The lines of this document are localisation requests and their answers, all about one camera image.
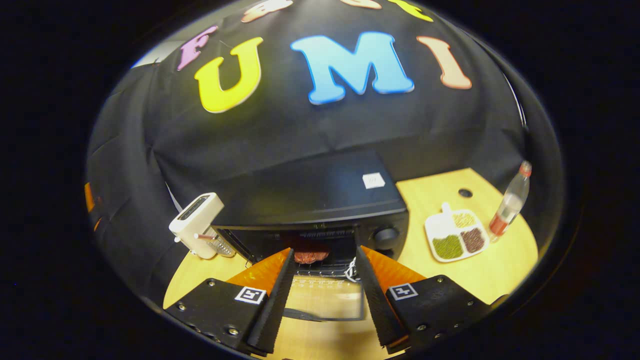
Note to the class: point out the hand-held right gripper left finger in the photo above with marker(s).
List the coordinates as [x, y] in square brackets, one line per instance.
[275, 305]

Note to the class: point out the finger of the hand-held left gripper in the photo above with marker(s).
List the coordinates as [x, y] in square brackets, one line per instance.
[89, 197]

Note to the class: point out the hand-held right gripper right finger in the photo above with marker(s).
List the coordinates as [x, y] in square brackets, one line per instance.
[375, 300]

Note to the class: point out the red meat slice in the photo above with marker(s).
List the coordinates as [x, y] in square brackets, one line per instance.
[311, 257]

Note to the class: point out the black electric oven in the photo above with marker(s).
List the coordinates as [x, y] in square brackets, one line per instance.
[310, 195]

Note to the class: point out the white divided plate with beans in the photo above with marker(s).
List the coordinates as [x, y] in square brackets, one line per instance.
[455, 237]

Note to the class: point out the white toaster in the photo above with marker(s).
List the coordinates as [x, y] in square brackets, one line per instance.
[197, 220]

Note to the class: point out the clear plastic bottle red label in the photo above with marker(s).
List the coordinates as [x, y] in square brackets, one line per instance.
[510, 202]

